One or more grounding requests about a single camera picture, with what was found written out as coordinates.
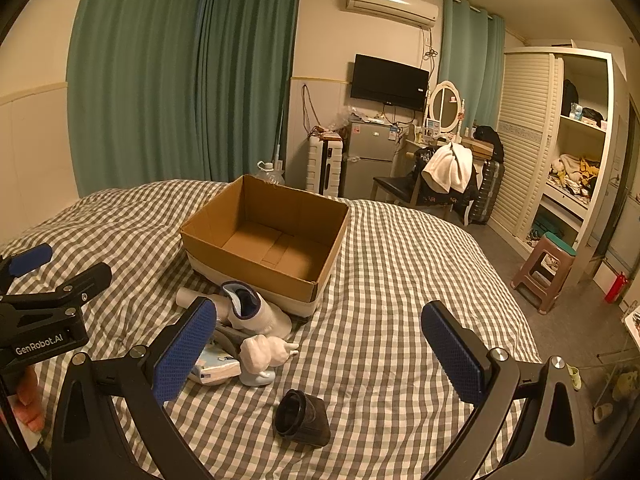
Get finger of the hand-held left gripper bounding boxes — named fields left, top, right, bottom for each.
left=0, top=261, right=113, bottom=318
left=0, top=243, right=54, bottom=293

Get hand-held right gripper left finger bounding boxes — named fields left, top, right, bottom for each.
left=50, top=296, right=218, bottom=480

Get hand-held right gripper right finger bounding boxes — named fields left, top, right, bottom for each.
left=420, top=301, right=586, bottom=480

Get tissue pack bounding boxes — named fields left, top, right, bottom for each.
left=190, top=342, right=244, bottom=386

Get dark grey cloth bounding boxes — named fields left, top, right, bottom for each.
left=214, top=324, right=248, bottom=353

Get white plastic bottle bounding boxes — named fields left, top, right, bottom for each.
left=176, top=287, right=221, bottom=312

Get white plush toy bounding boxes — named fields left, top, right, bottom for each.
left=239, top=334, right=300, bottom=387

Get white sock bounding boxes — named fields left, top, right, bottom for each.
left=220, top=281, right=293, bottom=339

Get black round cap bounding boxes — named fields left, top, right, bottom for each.
left=272, top=388, right=332, bottom=447

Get cardboard box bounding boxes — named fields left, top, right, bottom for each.
left=179, top=174, right=352, bottom=318

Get person's left hand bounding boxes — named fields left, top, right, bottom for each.
left=12, top=366, right=46, bottom=434

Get grey checkered blanket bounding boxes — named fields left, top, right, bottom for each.
left=0, top=178, right=544, bottom=480

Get brown plastic stool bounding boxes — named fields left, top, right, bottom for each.
left=510, top=232, right=577, bottom=315

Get dark suitcase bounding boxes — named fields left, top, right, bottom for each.
left=470, top=159, right=506, bottom=226

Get red fire extinguisher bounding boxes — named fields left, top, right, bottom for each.
left=604, top=271, right=628, bottom=304

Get black chair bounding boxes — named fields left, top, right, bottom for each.
left=371, top=146, right=482, bottom=222

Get white towel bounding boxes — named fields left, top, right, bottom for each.
left=421, top=142, right=475, bottom=194

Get clear water jug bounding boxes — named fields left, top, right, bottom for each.
left=256, top=160, right=286, bottom=187

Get green curtain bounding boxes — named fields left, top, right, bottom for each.
left=66, top=0, right=207, bottom=199
left=192, top=0, right=303, bottom=193

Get white vanity table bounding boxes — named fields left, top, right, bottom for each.
left=403, top=132, right=493, bottom=181

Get silver small fridge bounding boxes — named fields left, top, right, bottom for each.
left=341, top=121, right=402, bottom=200

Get pile of clothes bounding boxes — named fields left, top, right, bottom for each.
left=547, top=154, right=602, bottom=196

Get white suitcase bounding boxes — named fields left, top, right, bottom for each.
left=306, top=136, right=346, bottom=197

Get white wardrobe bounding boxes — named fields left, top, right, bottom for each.
left=492, top=47, right=615, bottom=287

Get white oval vanity mirror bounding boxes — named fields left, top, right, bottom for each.
left=425, top=80, right=468, bottom=138

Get clear plastic bag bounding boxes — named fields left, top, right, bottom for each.
left=331, top=107, right=355, bottom=136

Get black hanging bag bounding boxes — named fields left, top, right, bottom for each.
left=562, top=80, right=580, bottom=117

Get light teal curtain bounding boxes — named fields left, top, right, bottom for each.
left=438, top=0, right=507, bottom=134

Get white air conditioner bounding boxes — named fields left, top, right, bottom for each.
left=345, top=0, right=439, bottom=29

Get wall cables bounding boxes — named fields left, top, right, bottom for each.
left=300, top=84, right=327, bottom=137

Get black wall television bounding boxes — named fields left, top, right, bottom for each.
left=350, top=53, right=430, bottom=112

